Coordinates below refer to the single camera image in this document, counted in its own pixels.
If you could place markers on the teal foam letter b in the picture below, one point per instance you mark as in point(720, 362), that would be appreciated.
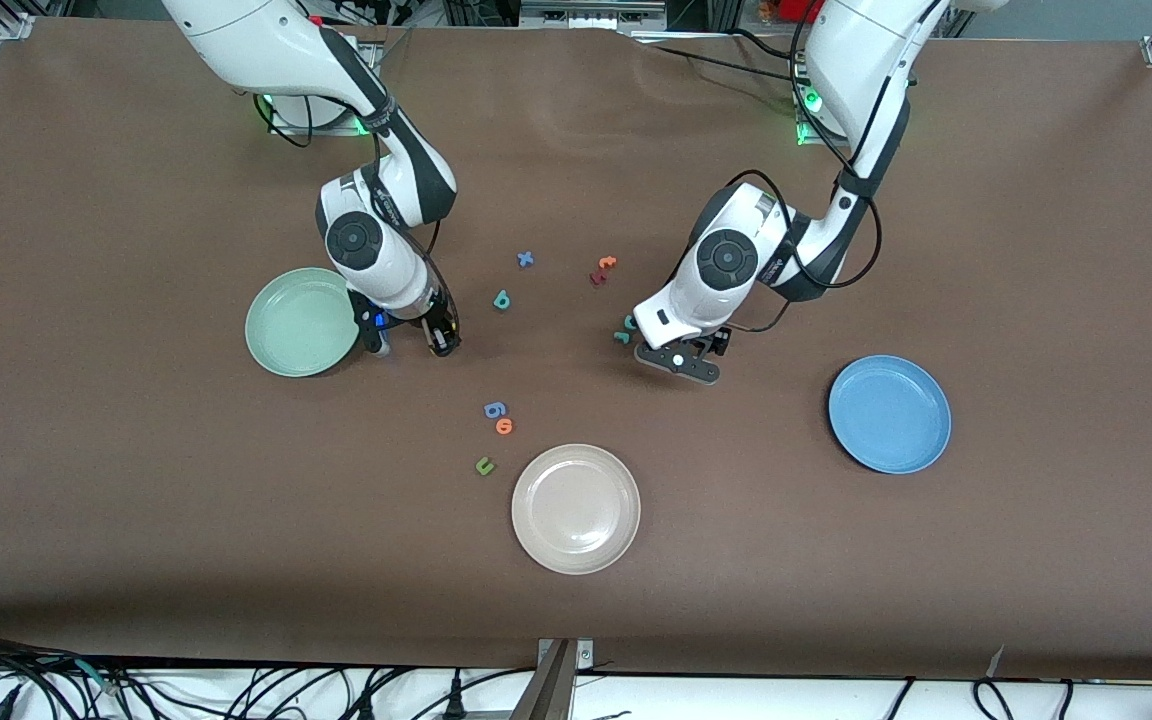
point(501, 300)

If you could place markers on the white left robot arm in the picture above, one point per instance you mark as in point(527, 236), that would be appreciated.
point(856, 60)

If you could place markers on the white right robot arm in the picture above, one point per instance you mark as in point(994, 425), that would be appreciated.
point(256, 40)

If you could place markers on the blue foam number 6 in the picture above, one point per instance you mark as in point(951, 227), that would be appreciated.
point(488, 407)

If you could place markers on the light green plate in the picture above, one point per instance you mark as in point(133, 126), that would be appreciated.
point(296, 322)

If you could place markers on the green foam letter u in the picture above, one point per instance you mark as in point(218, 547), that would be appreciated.
point(481, 470)

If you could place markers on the blue plate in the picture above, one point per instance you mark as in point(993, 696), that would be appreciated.
point(889, 413)

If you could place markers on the beige plate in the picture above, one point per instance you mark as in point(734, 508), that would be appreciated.
point(576, 508)

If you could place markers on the brown table mat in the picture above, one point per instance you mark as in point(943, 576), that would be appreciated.
point(736, 560)

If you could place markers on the grey device box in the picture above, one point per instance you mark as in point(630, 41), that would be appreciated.
point(591, 15)

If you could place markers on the red box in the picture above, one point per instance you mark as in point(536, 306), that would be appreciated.
point(786, 10)

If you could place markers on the aluminium table profile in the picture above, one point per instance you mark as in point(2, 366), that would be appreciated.
point(551, 685)

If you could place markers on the white tape scrap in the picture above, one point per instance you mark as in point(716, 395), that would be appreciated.
point(996, 662)

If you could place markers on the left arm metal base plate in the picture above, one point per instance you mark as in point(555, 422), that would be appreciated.
point(797, 128)

